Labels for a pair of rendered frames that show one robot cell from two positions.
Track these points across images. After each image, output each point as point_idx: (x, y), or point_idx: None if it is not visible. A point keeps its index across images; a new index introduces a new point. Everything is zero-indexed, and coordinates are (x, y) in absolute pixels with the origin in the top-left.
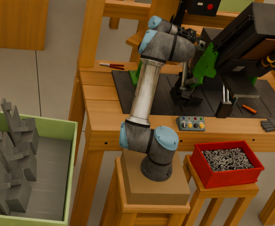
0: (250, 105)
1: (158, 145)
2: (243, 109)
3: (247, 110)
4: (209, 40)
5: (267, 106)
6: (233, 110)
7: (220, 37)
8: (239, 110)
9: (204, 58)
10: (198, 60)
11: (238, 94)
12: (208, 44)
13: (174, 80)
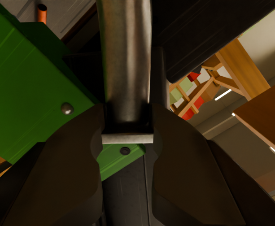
0: (58, 4)
1: None
2: (33, 10)
3: (36, 15)
4: (203, 45)
5: (78, 16)
6: (5, 6)
7: (140, 216)
8: (21, 10)
9: (42, 116)
10: (30, 43)
11: None
12: (158, 91)
13: None
